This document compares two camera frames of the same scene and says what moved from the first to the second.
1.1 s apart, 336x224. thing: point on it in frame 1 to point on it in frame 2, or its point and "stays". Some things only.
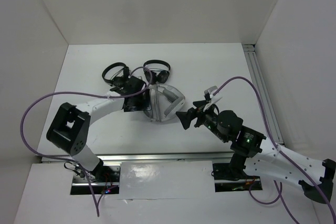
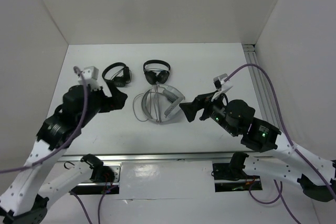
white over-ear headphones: x=166 y=102 stays
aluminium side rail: x=258 y=77 stays
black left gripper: x=144 y=104 to x=116 y=102
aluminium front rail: x=145 y=158 stays
